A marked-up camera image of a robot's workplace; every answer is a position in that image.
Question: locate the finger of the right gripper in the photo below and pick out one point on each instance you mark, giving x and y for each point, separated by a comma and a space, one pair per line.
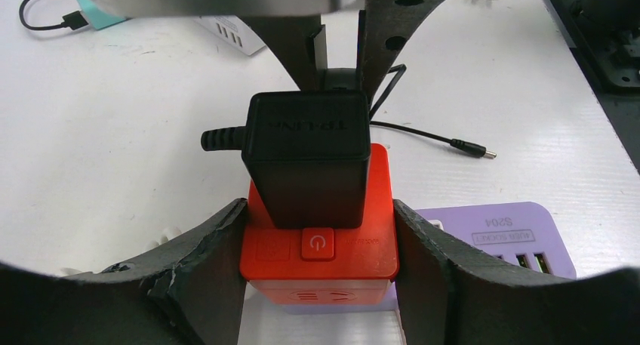
384, 27

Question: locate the red cube socket adapter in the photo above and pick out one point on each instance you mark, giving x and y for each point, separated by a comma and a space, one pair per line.
324, 266

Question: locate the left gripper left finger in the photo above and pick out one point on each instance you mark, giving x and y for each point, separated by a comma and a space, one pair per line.
186, 291

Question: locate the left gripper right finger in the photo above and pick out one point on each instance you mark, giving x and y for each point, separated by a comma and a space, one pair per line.
452, 293

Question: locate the purple power strip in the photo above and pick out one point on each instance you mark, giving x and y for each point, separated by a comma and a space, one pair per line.
521, 233

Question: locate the small white power strip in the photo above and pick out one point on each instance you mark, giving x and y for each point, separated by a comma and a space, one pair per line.
233, 31

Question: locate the black plug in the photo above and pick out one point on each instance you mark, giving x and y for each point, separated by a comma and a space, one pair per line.
308, 153

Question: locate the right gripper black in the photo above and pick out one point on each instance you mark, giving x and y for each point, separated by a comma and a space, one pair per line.
299, 43

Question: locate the black mounting base plate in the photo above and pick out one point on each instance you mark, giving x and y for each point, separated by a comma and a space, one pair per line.
603, 36

